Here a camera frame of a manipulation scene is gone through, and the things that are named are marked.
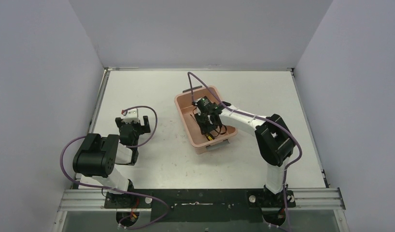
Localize aluminium frame rail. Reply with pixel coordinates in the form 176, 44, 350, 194
59, 188, 346, 212

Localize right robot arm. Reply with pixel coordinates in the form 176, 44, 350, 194
192, 96, 295, 207

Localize pink plastic bin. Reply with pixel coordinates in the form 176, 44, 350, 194
174, 90, 238, 155

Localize black yellow handled screwdriver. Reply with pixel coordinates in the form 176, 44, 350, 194
204, 133, 214, 141

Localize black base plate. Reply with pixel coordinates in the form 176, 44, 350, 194
104, 188, 282, 223

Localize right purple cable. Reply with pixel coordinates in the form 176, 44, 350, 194
187, 72, 303, 232

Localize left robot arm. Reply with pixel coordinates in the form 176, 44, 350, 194
72, 115, 151, 208

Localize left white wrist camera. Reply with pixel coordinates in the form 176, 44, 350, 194
121, 108, 140, 124

